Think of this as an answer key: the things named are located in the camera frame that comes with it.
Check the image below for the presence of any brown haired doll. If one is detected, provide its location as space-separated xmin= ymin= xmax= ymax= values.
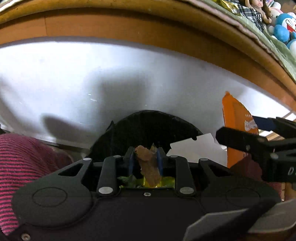
xmin=245 ymin=0 xmax=272 ymax=24

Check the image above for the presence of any pink striped sleeve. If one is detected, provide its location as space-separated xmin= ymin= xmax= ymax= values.
xmin=0 ymin=133 xmax=73 ymax=235

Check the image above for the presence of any wooden bed frame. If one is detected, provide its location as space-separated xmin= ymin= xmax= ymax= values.
xmin=1 ymin=1 xmax=295 ymax=109

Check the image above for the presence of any orange potato sticks box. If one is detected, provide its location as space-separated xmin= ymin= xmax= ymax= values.
xmin=166 ymin=91 xmax=260 ymax=168

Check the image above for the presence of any pink white rabbit plush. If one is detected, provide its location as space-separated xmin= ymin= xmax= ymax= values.
xmin=269 ymin=7 xmax=283 ymax=26

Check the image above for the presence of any black white plaid blanket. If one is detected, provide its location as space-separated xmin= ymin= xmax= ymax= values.
xmin=238 ymin=4 xmax=265 ymax=32

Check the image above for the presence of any blue Doraemon plush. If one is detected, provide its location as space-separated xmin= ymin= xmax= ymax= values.
xmin=268 ymin=13 xmax=295 ymax=44

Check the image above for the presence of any large yellow foil bag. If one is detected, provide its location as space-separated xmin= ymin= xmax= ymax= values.
xmin=117 ymin=175 xmax=175 ymax=188

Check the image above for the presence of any black trash bin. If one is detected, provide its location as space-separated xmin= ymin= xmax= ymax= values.
xmin=88 ymin=110 xmax=203 ymax=162

